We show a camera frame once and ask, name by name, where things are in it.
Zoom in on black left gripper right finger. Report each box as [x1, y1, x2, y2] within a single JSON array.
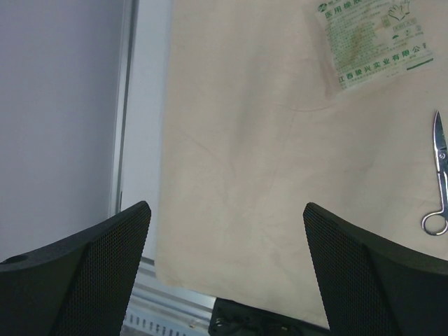
[[303, 203, 447, 335]]

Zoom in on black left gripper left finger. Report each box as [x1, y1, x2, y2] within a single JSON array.
[[1, 201, 151, 335]]

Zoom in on black surgical scissors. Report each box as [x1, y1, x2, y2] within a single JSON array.
[[421, 110, 447, 236]]

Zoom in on green printed glove packet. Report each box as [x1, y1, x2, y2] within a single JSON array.
[[314, 0, 434, 90]]

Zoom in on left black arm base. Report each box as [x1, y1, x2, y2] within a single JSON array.
[[208, 298, 331, 336]]

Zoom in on beige cloth mat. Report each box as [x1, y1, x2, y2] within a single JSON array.
[[155, 1, 447, 327]]

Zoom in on aluminium front rail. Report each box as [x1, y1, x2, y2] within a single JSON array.
[[122, 257, 216, 335]]

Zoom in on left aluminium frame post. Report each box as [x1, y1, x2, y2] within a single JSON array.
[[108, 1, 139, 216]]

